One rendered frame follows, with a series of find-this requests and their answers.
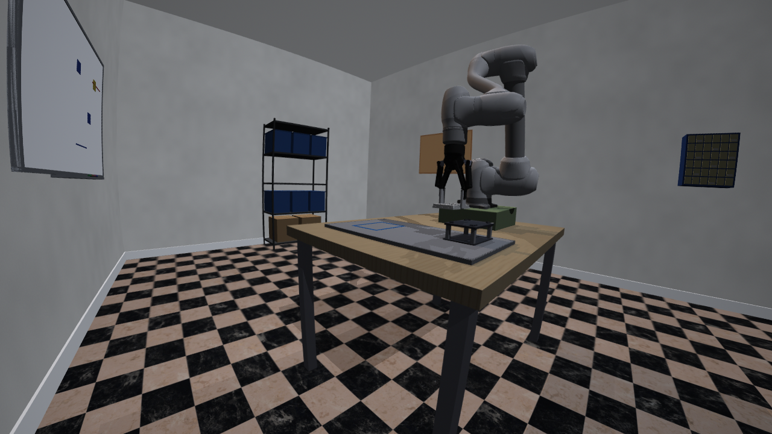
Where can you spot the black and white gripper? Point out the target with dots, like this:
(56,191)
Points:
(454,160)

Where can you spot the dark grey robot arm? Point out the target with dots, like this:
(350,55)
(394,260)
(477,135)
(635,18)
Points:
(497,106)

